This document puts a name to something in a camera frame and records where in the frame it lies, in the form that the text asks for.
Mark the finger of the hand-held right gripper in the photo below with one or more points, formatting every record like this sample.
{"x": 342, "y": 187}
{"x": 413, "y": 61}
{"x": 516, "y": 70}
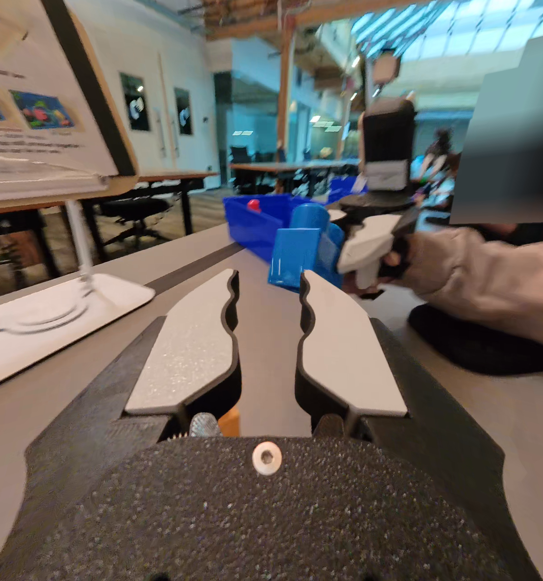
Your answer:
{"x": 366, "y": 240}

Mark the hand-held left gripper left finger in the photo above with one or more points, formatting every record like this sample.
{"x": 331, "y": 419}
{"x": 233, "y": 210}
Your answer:
{"x": 185, "y": 358}

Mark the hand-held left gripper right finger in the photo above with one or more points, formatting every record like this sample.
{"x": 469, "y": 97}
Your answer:
{"x": 348, "y": 358}

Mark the blue toy building block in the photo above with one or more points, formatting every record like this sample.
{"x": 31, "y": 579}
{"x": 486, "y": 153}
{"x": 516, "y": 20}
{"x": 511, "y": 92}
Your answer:
{"x": 294, "y": 254}

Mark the blue plastic storage bin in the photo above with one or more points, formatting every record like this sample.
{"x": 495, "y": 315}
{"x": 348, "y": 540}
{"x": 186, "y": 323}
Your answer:
{"x": 339, "y": 188}
{"x": 253, "y": 231}

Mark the red toy building block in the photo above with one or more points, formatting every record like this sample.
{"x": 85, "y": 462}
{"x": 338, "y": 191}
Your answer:
{"x": 254, "y": 205}

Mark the person's right forearm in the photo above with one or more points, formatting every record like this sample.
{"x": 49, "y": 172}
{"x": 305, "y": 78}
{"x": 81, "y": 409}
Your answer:
{"x": 480, "y": 281}

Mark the person's right hand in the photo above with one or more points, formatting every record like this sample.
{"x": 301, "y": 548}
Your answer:
{"x": 391, "y": 261}

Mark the wooden office desk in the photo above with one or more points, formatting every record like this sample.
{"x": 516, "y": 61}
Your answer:
{"x": 176, "y": 174}
{"x": 289, "y": 164}

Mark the black desk mat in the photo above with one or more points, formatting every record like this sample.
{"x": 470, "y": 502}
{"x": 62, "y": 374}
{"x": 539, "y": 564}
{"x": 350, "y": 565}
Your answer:
{"x": 480, "y": 354}

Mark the black office chair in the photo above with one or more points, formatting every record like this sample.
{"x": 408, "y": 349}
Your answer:
{"x": 135, "y": 209}

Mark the black door sign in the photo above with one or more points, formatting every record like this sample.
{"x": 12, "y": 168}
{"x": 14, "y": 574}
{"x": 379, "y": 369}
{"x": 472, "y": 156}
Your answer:
{"x": 134, "y": 102}
{"x": 183, "y": 111}

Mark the black-legged office desk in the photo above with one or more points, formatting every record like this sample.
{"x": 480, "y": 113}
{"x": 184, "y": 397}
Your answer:
{"x": 8, "y": 218}

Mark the wood-framed poster board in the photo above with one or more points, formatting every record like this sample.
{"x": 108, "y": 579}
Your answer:
{"x": 35, "y": 90}

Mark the wooden post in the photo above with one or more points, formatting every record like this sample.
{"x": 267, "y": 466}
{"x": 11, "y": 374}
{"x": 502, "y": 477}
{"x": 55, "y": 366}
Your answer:
{"x": 286, "y": 81}

